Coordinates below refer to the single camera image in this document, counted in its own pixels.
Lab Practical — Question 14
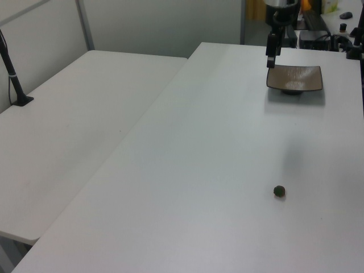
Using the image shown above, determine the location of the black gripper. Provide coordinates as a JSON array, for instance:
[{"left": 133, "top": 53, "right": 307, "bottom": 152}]
[{"left": 265, "top": 5, "right": 300, "bottom": 69}]

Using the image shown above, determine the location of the square brown ceramic plate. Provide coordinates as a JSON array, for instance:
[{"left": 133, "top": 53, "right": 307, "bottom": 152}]
[{"left": 265, "top": 64, "right": 324, "bottom": 96}]

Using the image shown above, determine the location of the black electronics box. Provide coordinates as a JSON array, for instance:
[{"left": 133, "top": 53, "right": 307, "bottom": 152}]
[{"left": 298, "top": 29, "right": 332, "bottom": 49}]

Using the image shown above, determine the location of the green and white box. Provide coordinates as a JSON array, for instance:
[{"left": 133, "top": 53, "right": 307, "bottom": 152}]
[{"left": 322, "top": 0, "right": 341, "bottom": 14}]

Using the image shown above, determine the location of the black clamp stand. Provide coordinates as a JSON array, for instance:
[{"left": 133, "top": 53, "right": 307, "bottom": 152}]
[{"left": 345, "top": 19, "right": 364, "bottom": 61}]

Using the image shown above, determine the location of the grey metal partition post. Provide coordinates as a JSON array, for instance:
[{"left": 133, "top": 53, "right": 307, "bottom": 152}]
[
  {"left": 239, "top": 0, "right": 247, "bottom": 46},
  {"left": 76, "top": 0, "right": 96, "bottom": 52}
]

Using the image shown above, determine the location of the black camera stand pole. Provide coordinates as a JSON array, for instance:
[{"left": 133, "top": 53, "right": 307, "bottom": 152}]
[{"left": 0, "top": 28, "right": 35, "bottom": 107}]

